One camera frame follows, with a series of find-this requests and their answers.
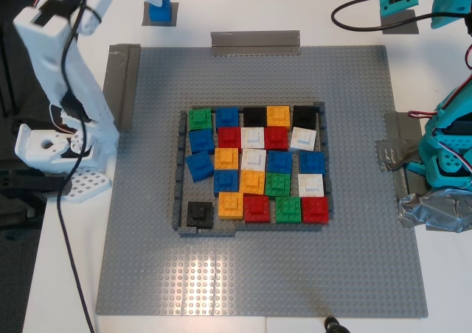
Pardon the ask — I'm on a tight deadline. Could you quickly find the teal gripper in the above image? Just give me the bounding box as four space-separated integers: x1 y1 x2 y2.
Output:
419 0 470 30

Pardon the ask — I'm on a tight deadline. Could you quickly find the blue lego cube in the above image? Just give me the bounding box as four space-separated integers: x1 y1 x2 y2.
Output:
266 150 294 175
148 0 173 23
298 151 326 175
215 107 240 130
212 169 240 194
184 150 215 183
188 127 216 155

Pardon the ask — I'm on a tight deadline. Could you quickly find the green lego cube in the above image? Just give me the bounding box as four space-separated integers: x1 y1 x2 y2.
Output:
274 196 303 224
187 108 214 131
264 172 293 197

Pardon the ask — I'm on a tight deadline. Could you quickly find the black lego cube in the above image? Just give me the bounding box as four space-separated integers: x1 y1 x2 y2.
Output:
185 200 215 228
243 106 268 127
292 105 319 130

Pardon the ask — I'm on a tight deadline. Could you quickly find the red lego cube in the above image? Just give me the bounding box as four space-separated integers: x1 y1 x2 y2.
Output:
217 127 243 150
243 195 271 224
301 196 330 225
263 126 289 151

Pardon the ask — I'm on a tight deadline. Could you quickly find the orange lego cube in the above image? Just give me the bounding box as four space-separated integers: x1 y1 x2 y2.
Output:
218 192 246 221
238 169 267 196
266 105 291 128
214 147 240 172

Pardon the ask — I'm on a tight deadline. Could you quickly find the white lego cube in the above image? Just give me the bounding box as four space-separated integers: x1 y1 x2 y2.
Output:
240 148 268 172
297 172 325 198
240 127 266 150
288 127 318 154

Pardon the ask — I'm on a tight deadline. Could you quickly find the small grey lego baseplate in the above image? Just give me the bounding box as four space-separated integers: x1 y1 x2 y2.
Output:
142 1 180 27

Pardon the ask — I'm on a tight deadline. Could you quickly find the grey tape square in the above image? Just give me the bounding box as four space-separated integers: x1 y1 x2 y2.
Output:
381 7 420 35

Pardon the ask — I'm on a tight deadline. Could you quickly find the grey tape strip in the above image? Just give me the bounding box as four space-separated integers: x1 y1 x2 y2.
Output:
209 29 302 57
100 43 142 134

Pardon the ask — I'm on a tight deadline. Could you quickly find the crumpled grey tape patch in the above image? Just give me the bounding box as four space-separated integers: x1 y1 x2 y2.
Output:
375 110 431 201

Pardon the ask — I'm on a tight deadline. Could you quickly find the black table clamp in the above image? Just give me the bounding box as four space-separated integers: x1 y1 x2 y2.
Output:
0 169 73 202

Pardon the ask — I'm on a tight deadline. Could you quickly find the black stand knob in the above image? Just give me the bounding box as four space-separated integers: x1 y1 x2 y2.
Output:
323 315 350 333

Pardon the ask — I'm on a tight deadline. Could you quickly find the black camera cable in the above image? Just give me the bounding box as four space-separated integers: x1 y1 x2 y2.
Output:
330 0 472 33
55 0 103 333

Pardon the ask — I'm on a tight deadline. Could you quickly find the grey lego brick wall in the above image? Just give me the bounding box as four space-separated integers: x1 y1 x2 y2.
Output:
177 220 327 238
172 110 190 231
213 101 327 109
316 102 336 214

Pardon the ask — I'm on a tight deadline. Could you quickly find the silver duct tape wad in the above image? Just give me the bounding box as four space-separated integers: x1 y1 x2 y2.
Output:
397 187 472 235

